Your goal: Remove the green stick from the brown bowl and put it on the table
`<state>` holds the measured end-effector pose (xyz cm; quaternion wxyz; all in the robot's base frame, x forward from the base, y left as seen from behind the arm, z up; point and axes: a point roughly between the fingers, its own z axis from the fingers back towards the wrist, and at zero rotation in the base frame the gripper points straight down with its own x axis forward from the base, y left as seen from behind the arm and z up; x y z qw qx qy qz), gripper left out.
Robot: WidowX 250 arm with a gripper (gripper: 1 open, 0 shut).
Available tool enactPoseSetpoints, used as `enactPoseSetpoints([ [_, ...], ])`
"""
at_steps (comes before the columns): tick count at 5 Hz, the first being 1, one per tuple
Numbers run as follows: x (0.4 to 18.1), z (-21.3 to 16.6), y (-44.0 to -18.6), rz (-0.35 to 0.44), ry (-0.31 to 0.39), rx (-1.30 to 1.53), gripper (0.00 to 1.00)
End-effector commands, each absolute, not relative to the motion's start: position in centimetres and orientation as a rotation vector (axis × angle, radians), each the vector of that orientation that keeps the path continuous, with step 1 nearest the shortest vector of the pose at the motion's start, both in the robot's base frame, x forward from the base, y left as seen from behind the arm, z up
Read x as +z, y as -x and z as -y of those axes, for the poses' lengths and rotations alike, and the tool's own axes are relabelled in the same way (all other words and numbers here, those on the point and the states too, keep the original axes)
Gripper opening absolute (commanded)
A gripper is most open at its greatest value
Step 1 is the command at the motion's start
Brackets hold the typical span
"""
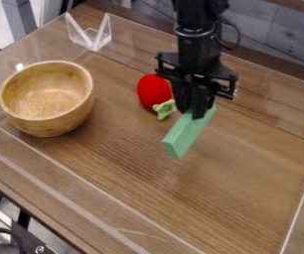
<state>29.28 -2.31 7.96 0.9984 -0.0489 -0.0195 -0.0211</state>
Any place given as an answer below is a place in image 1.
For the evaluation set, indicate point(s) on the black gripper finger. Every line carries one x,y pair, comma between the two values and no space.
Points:
203,100
182,91

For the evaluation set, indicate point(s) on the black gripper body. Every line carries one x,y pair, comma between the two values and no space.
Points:
197,62

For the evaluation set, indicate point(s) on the green rectangular stick block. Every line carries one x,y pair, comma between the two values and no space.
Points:
185,132

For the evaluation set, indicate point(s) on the brown wooden bowl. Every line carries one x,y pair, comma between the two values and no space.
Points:
47,97

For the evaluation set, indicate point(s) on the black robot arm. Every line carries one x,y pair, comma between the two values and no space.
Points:
199,15

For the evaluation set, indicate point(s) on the red plush strawberry toy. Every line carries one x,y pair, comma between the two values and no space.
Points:
155,95

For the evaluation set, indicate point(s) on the black table leg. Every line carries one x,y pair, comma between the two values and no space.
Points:
24,219

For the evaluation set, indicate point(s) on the clear acrylic corner bracket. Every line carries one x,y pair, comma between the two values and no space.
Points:
90,38

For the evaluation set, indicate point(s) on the grey post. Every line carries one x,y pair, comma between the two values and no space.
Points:
20,16

